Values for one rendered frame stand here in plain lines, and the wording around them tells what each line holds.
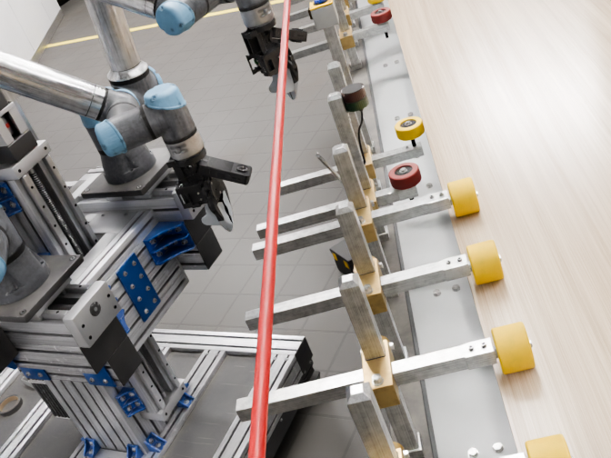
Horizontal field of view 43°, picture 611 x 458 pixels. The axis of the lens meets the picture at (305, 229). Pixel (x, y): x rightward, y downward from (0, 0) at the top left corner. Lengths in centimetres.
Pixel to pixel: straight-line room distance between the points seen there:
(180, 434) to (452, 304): 105
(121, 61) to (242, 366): 111
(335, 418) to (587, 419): 150
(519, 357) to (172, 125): 82
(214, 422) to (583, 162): 140
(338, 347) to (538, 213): 138
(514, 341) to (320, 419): 146
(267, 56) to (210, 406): 124
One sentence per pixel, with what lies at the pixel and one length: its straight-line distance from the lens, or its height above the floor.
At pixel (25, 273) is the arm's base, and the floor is 108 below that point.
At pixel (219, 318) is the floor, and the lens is 335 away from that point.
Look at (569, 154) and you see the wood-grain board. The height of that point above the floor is 90.
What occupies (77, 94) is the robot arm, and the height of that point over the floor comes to 142.
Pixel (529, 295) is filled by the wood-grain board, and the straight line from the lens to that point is 155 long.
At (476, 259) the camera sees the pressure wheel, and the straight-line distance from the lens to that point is 154.
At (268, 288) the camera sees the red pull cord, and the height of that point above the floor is 164.
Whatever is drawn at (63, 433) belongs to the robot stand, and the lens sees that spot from 291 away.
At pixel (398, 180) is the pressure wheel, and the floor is 90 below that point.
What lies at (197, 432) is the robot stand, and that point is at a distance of 259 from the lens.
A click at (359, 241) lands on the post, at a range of 155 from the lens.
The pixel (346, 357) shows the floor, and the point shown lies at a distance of 290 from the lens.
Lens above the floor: 190
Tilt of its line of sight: 31 degrees down
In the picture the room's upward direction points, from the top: 22 degrees counter-clockwise
